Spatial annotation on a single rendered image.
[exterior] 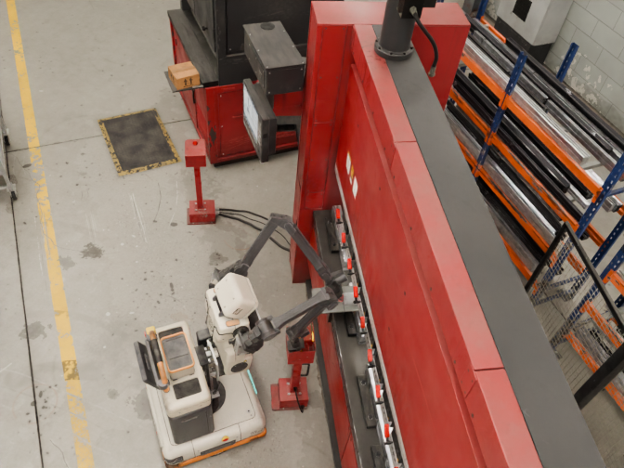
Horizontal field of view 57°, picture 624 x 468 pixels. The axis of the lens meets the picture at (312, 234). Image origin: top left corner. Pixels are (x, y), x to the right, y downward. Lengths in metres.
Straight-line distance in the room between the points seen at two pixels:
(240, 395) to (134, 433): 0.77
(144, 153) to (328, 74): 2.90
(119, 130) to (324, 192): 2.81
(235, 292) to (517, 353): 1.56
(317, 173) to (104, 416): 2.17
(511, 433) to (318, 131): 2.33
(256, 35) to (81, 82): 3.51
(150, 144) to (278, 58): 2.68
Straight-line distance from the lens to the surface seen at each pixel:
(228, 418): 3.88
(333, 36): 3.26
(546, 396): 1.90
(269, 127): 3.74
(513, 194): 4.81
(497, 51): 5.03
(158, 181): 5.59
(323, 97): 3.46
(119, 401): 4.33
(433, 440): 2.37
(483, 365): 1.88
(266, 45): 3.68
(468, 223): 2.23
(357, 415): 3.28
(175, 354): 3.39
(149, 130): 6.14
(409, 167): 2.37
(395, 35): 2.94
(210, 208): 5.13
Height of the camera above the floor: 3.84
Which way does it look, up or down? 49 degrees down
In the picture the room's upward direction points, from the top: 7 degrees clockwise
